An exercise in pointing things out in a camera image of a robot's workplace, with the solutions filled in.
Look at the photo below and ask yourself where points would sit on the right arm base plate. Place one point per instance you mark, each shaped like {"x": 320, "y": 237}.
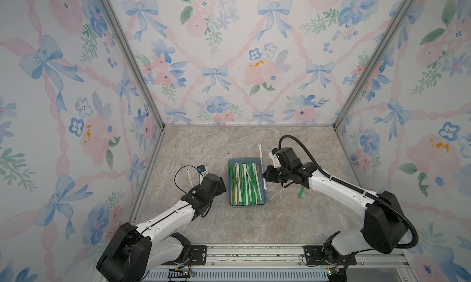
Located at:
{"x": 317, "y": 255}

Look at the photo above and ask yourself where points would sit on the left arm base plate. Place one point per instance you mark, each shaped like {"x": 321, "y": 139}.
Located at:
{"x": 195, "y": 255}

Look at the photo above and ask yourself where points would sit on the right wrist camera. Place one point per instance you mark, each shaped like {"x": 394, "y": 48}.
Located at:
{"x": 285, "y": 157}

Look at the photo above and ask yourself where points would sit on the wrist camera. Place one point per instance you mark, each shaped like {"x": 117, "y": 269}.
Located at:
{"x": 285, "y": 157}
{"x": 201, "y": 169}

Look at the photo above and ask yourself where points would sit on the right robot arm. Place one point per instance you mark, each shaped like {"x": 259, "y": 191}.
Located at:
{"x": 385, "y": 226}

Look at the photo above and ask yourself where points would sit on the blue plastic storage tray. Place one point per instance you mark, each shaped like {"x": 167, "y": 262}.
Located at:
{"x": 246, "y": 183}

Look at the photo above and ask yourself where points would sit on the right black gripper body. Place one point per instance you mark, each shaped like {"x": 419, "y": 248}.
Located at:
{"x": 278, "y": 174}

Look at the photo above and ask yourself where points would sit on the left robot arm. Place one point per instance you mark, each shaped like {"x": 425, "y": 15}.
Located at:
{"x": 136, "y": 249}

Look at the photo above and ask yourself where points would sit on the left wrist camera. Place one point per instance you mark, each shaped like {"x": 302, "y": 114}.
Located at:
{"x": 201, "y": 169}

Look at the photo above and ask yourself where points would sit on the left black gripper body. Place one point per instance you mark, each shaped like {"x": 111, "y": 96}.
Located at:
{"x": 220, "y": 188}

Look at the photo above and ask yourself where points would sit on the aluminium mounting rail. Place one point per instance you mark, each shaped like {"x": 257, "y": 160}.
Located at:
{"x": 264, "y": 263}

